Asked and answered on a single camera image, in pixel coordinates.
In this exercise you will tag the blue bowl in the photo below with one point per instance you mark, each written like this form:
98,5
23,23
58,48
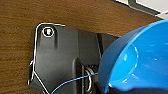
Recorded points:
140,56

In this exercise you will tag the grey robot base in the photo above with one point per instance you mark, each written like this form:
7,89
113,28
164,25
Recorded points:
56,56

